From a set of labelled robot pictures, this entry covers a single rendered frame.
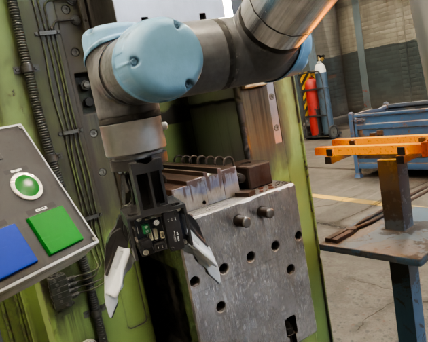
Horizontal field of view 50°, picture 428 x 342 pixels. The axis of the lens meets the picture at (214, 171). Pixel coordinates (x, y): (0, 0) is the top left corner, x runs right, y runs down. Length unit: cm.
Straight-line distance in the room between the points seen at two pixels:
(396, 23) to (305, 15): 949
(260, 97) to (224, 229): 49
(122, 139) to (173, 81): 14
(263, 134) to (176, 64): 104
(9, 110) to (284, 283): 81
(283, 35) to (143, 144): 20
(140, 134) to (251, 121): 91
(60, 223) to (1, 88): 40
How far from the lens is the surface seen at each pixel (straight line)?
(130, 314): 129
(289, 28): 45
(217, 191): 118
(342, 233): 141
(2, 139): 92
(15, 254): 80
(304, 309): 137
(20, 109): 114
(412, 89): 975
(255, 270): 122
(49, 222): 85
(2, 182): 87
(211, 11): 121
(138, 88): 43
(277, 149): 149
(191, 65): 43
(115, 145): 54
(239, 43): 48
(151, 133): 54
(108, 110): 54
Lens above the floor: 119
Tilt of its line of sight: 10 degrees down
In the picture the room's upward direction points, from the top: 10 degrees counter-clockwise
